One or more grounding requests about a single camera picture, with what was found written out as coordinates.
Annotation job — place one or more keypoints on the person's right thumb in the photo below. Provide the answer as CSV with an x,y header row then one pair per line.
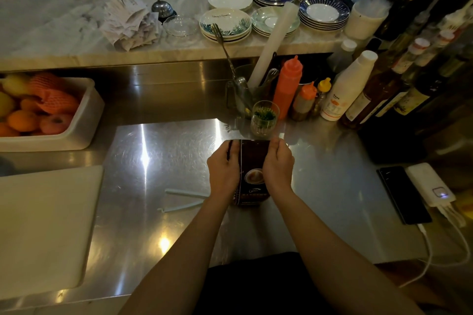
x,y
268,152

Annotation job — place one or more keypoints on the person's left thumb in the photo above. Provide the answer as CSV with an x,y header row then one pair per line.
x,y
235,152

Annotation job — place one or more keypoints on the white plastic sauce bottle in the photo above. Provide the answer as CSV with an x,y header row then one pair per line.
x,y
345,89

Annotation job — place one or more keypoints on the person's right forearm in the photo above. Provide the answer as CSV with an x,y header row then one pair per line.
x,y
332,252

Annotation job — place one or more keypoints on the white paper roll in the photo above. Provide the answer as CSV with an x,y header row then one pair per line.
x,y
273,43

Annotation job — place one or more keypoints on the person's right hand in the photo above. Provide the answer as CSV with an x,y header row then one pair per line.
x,y
277,172

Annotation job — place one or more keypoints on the person's left hand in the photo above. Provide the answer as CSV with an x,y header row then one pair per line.
x,y
221,172

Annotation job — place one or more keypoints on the small yellow-capped bottle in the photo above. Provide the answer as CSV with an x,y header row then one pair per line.
x,y
320,95

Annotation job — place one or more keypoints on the small orange-capped bottle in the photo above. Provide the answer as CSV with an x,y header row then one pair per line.
x,y
303,102

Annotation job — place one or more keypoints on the white cutting board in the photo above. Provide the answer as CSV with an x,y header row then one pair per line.
x,y
44,230

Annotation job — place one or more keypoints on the clear glass dish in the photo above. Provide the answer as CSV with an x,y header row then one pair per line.
x,y
181,26

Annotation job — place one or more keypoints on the stack of pale green plates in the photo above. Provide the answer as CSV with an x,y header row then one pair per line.
x,y
264,21

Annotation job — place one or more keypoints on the stack of leaf print plates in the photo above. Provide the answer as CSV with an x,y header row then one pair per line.
x,y
225,24

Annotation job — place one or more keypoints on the tall orange squeeze bottle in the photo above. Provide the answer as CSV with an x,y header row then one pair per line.
x,y
287,86

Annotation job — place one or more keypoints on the glass with green herbs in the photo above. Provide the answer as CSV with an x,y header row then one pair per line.
x,y
264,119

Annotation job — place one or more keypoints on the brown syrup bottle white cap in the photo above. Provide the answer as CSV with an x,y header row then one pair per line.
x,y
373,97
414,74

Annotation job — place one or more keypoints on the clear utensil holder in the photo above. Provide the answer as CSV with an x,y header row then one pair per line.
x,y
236,99

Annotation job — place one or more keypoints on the white round container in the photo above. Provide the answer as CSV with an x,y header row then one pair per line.
x,y
364,19

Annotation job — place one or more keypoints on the dark brown coffee bag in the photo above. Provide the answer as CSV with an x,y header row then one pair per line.
x,y
252,167

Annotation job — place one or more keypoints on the metal call bell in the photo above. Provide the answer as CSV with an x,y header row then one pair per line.
x,y
162,9

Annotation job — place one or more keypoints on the red apple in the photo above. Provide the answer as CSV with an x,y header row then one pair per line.
x,y
55,123

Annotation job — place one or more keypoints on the yellow fruit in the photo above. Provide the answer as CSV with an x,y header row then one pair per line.
x,y
5,104

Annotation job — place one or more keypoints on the white power bank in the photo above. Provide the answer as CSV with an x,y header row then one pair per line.
x,y
428,182

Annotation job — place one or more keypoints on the white plastic fruit tub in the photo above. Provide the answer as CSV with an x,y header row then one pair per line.
x,y
83,122

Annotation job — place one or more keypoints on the yellow lemon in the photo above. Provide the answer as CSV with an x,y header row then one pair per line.
x,y
14,84

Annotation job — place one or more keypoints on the dark glass bottle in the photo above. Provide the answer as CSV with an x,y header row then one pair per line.
x,y
425,93

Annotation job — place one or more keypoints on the clear bottle white cap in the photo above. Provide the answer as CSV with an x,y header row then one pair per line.
x,y
342,56

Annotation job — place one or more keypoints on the person's left forearm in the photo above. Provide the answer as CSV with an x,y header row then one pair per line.
x,y
184,259

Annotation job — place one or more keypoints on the black smartphone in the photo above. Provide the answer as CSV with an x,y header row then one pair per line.
x,y
404,194

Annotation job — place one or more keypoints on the fruit in orange foam net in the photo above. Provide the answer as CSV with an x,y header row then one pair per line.
x,y
59,102
44,82

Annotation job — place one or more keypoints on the stack of blue striped plates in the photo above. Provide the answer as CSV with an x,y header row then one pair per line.
x,y
323,12

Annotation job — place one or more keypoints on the person's black clothing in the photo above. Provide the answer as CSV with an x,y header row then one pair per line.
x,y
258,289

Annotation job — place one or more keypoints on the pile of paper receipts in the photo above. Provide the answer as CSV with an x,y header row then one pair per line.
x,y
129,23

